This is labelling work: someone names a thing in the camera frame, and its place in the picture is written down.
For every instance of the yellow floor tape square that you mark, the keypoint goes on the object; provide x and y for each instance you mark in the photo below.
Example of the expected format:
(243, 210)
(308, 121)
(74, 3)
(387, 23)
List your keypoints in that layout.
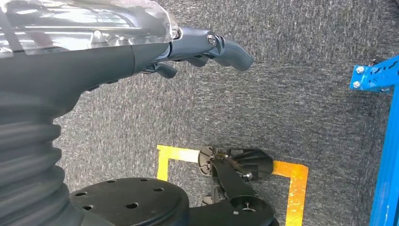
(296, 193)

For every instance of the blue metal shelf rack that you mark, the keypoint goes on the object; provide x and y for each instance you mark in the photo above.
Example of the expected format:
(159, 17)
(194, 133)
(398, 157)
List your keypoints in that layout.
(386, 156)

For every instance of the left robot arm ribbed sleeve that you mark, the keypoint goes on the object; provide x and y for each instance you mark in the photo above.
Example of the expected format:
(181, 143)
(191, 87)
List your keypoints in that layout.
(28, 162)

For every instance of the black robot caster leg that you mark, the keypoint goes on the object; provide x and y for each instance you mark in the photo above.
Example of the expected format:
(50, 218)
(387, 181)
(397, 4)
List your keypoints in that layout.
(230, 184)

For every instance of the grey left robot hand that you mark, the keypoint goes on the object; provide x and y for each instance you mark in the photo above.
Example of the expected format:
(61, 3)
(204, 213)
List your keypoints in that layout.
(78, 62)

